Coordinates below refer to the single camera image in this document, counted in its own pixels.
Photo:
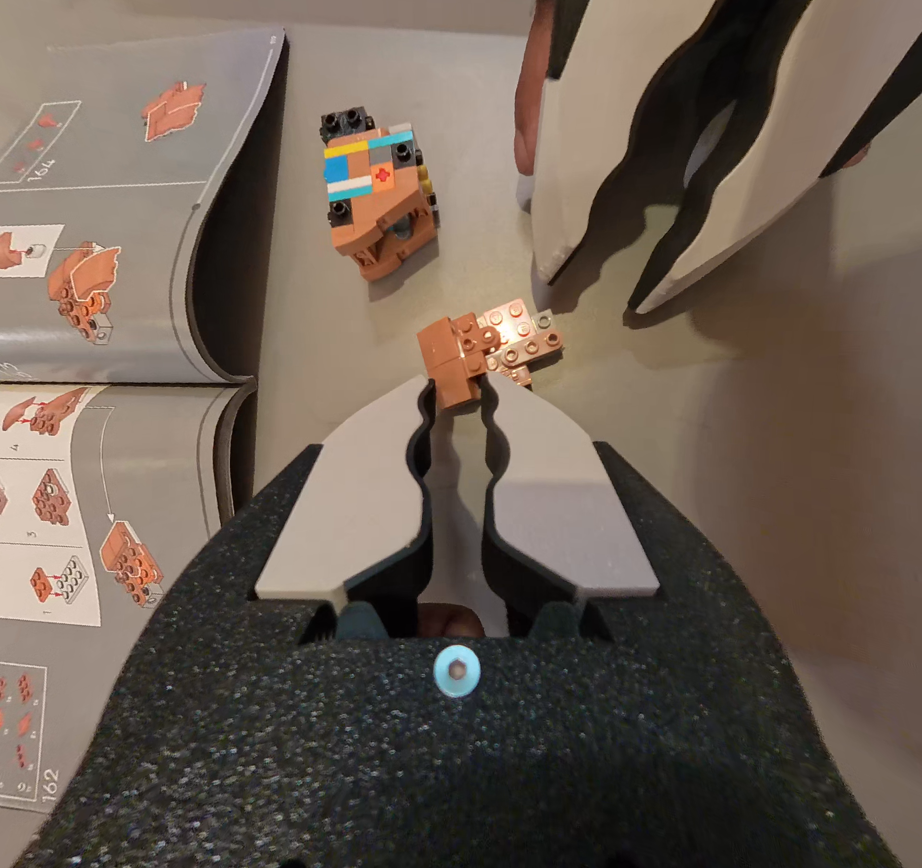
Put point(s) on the brown sloped brick assembly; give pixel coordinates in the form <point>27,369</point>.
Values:
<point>443,356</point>

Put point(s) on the person's right hand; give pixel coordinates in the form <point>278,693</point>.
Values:
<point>529,104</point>

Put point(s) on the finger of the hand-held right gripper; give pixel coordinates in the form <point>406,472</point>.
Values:
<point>612,75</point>
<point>807,111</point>

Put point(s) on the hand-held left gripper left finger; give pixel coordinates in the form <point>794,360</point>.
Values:
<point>346,508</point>

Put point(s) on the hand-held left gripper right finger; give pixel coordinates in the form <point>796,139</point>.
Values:
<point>562,508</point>

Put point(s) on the grey instruction booklet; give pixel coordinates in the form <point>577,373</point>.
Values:
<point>108,162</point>

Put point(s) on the grey desk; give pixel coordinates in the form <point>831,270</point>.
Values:
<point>324,349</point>

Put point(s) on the multicoloured brick model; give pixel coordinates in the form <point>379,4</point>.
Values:
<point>367,191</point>

